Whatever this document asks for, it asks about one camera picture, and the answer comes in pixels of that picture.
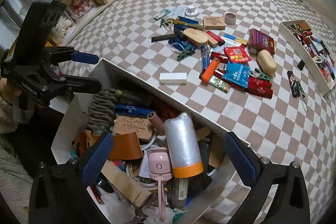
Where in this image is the red metallic lighter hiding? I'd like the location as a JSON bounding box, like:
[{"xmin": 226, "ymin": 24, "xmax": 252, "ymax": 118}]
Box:
[
  {"xmin": 248, "ymin": 77, "xmax": 272, "ymax": 89},
  {"xmin": 245, "ymin": 86, "xmax": 273, "ymax": 99}
]

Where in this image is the person left hand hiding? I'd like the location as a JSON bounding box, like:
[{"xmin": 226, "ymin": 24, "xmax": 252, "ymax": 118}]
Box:
[{"xmin": 0, "ymin": 77, "xmax": 22, "ymax": 104}]

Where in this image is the brown leather pouch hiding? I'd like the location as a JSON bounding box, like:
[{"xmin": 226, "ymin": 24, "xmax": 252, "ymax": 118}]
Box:
[{"xmin": 108, "ymin": 131, "xmax": 143, "ymax": 160}]

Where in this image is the wooden block in box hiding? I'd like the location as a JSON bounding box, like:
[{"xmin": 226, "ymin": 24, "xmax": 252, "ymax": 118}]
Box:
[{"xmin": 101, "ymin": 160, "xmax": 151, "ymax": 207}]

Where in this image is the framed doll picture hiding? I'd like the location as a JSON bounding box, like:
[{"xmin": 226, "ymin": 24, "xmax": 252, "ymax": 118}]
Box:
[{"xmin": 63, "ymin": 0, "xmax": 96, "ymax": 22}]

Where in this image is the plastic film roll orange end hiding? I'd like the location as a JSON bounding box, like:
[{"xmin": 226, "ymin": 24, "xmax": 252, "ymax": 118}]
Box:
[{"xmin": 163, "ymin": 112, "xmax": 204, "ymax": 178}]

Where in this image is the large white storage box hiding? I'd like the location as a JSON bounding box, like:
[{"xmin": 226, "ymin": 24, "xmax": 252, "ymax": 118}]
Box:
[{"xmin": 51, "ymin": 58, "xmax": 251, "ymax": 224}]

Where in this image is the pink handheld fan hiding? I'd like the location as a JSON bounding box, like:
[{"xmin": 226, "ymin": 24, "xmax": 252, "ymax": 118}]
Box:
[{"xmin": 147, "ymin": 147, "xmax": 173, "ymax": 222}]

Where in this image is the green cartoon lighter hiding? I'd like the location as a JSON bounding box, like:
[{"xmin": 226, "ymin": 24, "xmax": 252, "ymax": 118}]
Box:
[{"xmin": 209, "ymin": 76, "xmax": 231, "ymax": 93}]

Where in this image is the green clip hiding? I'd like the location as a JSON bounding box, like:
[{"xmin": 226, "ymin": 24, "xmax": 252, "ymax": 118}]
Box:
[{"xmin": 249, "ymin": 68, "xmax": 271, "ymax": 82}]

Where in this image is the white rectangular eraser box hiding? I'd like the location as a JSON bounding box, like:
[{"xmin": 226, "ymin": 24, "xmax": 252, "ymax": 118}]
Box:
[{"xmin": 159, "ymin": 73, "xmax": 187, "ymax": 84}]

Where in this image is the blue tissue packet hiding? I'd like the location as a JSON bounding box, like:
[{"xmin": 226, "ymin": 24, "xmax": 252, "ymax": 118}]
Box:
[{"xmin": 223, "ymin": 61, "xmax": 250, "ymax": 88}]

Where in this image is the black red lighter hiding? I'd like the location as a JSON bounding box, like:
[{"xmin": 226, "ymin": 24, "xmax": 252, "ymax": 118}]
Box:
[{"xmin": 287, "ymin": 71, "xmax": 299, "ymax": 98}]

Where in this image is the orange lighter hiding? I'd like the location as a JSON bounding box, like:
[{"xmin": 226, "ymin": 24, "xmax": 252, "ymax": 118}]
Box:
[{"xmin": 201, "ymin": 58, "xmax": 220, "ymax": 83}]

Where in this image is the beige earbuds case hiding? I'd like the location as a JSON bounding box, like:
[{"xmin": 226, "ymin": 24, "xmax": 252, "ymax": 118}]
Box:
[{"xmin": 256, "ymin": 50, "xmax": 277, "ymax": 77}]

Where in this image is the red tissue packet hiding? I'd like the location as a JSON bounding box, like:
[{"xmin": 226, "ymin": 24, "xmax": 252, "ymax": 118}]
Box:
[{"xmin": 224, "ymin": 47, "xmax": 252, "ymax": 64}]

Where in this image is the small black cube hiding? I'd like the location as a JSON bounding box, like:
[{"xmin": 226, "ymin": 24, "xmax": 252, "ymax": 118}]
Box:
[{"xmin": 297, "ymin": 60, "xmax": 305, "ymax": 71}]

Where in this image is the blue transparent lighter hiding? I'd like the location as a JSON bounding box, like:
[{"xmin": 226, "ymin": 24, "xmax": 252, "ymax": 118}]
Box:
[{"xmin": 201, "ymin": 45, "xmax": 210, "ymax": 71}]

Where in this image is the blue metallic lighter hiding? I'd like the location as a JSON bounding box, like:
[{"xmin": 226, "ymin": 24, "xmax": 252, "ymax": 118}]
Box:
[{"xmin": 177, "ymin": 16, "xmax": 199, "ymax": 24}]

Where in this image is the red cigarette box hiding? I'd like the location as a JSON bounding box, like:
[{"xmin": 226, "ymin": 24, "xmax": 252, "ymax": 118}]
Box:
[{"xmin": 248, "ymin": 28, "xmax": 275, "ymax": 56}]

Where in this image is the white round cap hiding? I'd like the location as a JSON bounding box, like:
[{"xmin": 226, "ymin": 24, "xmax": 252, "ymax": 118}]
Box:
[{"xmin": 185, "ymin": 5, "xmax": 199, "ymax": 17}]

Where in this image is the oval wooden box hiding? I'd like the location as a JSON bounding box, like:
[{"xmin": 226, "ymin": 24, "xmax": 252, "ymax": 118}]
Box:
[{"xmin": 183, "ymin": 28, "xmax": 208, "ymax": 48}]

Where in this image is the checkered bed sheet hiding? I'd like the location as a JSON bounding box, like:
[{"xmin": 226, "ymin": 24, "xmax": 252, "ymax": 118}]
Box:
[{"xmin": 70, "ymin": 0, "xmax": 335, "ymax": 223}]

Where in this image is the white tray of lighters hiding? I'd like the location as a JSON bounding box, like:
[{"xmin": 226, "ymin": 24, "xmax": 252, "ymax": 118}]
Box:
[{"xmin": 279, "ymin": 19, "xmax": 335, "ymax": 96}]

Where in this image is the wooden engraved block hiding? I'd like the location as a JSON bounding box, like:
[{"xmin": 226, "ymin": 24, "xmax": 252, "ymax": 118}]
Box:
[{"xmin": 203, "ymin": 16, "xmax": 226, "ymax": 30}]

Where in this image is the small tape roll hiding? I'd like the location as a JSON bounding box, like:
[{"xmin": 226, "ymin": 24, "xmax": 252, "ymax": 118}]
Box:
[{"xmin": 224, "ymin": 12, "xmax": 236, "ymax": 25}]

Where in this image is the grey coiled cord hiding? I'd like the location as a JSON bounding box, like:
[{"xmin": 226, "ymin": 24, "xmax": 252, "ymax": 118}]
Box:
[{"xmin": 86, "ymin": 88, "xmax": 119, "ymax": 131}]

